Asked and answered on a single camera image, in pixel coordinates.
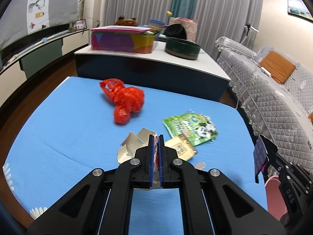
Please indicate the colourful rectangular tin box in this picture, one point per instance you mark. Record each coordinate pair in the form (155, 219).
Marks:
(123, 39)

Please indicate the grey curtain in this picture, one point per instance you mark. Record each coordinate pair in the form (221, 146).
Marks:
(215, 18)

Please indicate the framed landscape painting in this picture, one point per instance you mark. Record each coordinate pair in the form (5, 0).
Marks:
(299, 9)

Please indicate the dark green round tin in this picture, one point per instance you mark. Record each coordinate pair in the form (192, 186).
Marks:
(182, 48)

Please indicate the white tv cabinet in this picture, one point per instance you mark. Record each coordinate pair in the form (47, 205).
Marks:
(31, 60)

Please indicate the green panda snack packet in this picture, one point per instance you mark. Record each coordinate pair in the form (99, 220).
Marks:
(197, 128)

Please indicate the red plastic bag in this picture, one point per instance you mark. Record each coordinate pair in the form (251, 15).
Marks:
(127, 100)

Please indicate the orange cushion far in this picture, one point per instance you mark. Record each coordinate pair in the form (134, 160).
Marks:
(278, 66)

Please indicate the grey quilted sofa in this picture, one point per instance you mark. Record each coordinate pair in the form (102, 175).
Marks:
(279, 111)

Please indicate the white standing air conditioner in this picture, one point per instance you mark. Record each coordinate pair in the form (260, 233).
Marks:
(94, 12)

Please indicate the white coffee table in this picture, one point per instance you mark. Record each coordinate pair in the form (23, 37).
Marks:
(202, 78)

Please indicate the pink black snack wrapper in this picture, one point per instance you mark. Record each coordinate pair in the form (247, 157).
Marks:
(260, 157)

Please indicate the small photo frame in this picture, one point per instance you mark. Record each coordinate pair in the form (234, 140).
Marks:
(80, 24)

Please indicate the covered television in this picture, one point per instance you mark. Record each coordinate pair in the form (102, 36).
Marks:
(25, 17)

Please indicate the person's right hand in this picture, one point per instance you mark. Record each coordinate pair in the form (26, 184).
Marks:
(287, 222)

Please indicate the pink trash bin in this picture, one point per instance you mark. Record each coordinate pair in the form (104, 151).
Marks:
(275, 202)

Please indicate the blue patterned table cloth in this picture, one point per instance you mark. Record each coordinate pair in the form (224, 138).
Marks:
(72, 132)

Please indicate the white floor lamp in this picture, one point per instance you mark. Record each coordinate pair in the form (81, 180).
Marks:
(249, 31)

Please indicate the brown teapot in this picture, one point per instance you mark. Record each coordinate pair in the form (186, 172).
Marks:
(126, 22)

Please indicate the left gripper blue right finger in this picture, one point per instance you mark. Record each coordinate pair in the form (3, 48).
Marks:
(160, 147)

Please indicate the stacked coloured bowls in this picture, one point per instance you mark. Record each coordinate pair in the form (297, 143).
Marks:
(156, 25)

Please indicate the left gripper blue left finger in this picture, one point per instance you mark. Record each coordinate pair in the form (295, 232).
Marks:
(151, 150)

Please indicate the beige qr code packet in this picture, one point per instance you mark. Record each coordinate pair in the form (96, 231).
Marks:
(183, 147)

